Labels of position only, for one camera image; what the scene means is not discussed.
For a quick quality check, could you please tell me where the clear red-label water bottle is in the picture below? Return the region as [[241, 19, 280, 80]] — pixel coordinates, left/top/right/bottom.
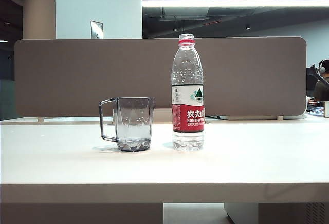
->
[[171, 33, 206, 152]]

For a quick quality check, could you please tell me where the grey transparent plastic mug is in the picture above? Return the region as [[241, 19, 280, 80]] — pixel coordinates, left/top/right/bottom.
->
[[98, 96, 155, 153]]

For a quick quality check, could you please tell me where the brown fabric desk divider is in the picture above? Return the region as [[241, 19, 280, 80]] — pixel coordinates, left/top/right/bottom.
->
[[14, 36, 308, 117]]

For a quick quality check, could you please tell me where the white flat device behind divider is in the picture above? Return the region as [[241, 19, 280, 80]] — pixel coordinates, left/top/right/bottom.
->
[[205, 113, 308, 121]]

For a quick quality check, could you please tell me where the long linear ceiling light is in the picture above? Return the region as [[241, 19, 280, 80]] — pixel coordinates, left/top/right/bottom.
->
[[141, 0, 329, 7]]

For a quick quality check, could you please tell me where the beige round column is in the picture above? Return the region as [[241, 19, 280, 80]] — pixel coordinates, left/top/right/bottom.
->
[[22, 0, 56, 40]]

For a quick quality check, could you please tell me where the person wearing headphones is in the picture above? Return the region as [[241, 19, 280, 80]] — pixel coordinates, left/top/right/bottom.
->
[[309, 59, 329, 104]]

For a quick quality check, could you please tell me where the silver wall plate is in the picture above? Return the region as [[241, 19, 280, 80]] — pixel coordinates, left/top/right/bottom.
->
[[90, 20, 104, 39]]

